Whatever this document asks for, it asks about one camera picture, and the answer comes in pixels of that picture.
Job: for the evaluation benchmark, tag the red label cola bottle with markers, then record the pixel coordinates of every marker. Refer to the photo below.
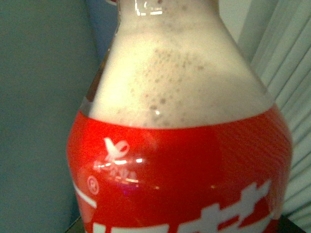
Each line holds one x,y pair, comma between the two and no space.
177,134

